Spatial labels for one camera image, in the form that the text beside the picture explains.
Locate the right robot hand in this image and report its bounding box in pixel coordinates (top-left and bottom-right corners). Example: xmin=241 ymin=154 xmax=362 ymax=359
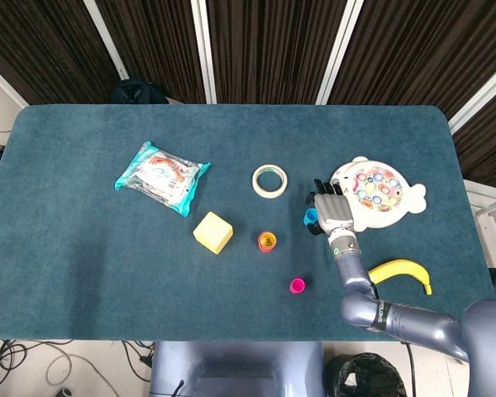
xmin=304 ymin=178 xmax=355 ymax=239

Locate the white fish toy board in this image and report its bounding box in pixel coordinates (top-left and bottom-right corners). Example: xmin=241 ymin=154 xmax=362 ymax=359
xmin=329 ymin=155 xmax=427 ymax=232

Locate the orange plastic cup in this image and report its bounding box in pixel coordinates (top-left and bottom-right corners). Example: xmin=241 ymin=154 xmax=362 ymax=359
xmin=257 ymin=231 xmax=278 ymax=252

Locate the masking tape roll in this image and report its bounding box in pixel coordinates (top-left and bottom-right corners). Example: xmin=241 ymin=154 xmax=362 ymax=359
xmin=251 ymin=164 xmax=289 ymax=200

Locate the yellow banana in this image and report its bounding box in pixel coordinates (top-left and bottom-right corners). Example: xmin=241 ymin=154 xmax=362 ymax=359
xmin=367 ymin=259 xmax=433 ymax=296

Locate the yellow foam cube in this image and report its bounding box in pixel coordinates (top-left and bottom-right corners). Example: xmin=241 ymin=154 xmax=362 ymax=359
xmin=193 ymin=211 xmax=234 ymax=255

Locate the black trash bag bin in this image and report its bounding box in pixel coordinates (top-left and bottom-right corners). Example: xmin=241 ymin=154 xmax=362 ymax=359
xmin=326 ymin=352 xmax=408 ymax=397

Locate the teal snack bag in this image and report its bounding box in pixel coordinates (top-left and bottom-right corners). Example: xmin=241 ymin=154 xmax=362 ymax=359
xmin=114 ymin=140 xmax=212 ymax=218

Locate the blue-grey robot torso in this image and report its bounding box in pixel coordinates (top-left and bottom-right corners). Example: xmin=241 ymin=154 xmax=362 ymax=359
xmin=148 ymin=341 xmax=327 ymax=397

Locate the black backpack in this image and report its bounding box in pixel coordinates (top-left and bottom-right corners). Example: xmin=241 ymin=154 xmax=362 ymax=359
xmin=110 ymin=79 xmax=169 ymax=105

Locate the teal table cloth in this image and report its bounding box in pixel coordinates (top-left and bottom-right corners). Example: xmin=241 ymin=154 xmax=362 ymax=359
xmin=0 ymin=103 xmax=496 ymax=342

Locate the white partition post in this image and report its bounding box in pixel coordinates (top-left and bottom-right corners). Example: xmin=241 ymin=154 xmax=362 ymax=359
xmin=316 ymin=0 xmax=365 ymax=105
xmin=82 ymin=0 xmax=130 ymax=81
xmin=448 ymin=55 xmax=496 ymax=134
xmin=0 ymin=56 xmax=29 ymax=108
xmin=189 ymin=0 xmax=218 ymax=104

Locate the grey floor cable loop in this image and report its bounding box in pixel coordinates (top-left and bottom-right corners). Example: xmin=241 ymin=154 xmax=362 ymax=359
xmin=45 ymin=342 xmax=121 ymax=397

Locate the black floor cable bundle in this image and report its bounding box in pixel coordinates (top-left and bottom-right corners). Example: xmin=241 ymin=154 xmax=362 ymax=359
xmin=0 ymin=339 xmax=38 ymax=390

